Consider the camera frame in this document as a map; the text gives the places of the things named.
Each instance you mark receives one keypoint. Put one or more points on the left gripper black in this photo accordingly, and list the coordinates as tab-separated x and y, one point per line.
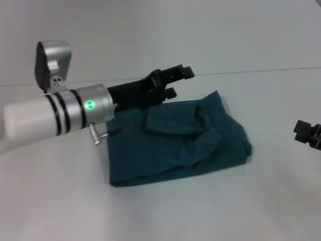
135	94

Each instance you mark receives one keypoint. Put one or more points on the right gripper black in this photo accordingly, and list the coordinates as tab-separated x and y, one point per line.
316	136

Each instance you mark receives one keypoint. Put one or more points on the teal T-shirt with FREE print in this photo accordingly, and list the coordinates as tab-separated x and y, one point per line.
180	140

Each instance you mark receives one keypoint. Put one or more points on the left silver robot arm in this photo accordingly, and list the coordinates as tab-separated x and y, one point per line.
57	113

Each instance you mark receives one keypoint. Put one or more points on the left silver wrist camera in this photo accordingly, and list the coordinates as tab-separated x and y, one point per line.
51	65

